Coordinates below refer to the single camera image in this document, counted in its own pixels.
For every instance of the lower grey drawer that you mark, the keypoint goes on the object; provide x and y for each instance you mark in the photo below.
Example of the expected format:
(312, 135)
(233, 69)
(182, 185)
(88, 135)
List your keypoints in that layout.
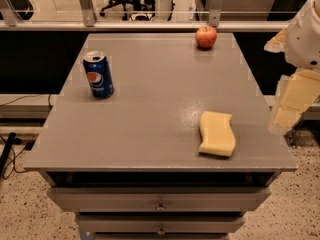
(159, 224)

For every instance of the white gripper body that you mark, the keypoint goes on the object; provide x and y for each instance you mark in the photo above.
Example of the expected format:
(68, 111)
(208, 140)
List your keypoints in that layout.
(304, 42)

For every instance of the red apple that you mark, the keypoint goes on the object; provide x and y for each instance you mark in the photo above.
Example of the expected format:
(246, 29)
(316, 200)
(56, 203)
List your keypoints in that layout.
(206, 36)

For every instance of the yellow sponge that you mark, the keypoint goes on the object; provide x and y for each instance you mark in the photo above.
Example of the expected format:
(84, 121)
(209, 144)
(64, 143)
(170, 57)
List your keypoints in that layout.
(217, 135)

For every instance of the grey drawer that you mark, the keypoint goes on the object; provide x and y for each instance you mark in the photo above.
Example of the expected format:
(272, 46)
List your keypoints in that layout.
(159, 224)
(159, 199)

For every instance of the metal glass railing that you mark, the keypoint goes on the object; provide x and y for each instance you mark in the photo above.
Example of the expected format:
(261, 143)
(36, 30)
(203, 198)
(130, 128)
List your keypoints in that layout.
(169, 15)

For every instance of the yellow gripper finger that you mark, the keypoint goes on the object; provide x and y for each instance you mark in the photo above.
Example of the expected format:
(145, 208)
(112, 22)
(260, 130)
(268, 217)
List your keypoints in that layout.
(277, 43)
(294, 95)

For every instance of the middle grey drawer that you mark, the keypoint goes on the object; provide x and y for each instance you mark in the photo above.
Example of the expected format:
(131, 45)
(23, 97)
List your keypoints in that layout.
(159, 199)

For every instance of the blue pepsi can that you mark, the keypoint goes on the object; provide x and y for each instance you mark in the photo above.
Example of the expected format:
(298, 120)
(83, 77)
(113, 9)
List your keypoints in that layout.
(98, 74)

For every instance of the grey drawer cabinet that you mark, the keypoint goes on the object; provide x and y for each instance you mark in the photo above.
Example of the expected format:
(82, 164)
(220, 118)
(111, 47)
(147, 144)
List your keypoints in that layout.
(147, 135)

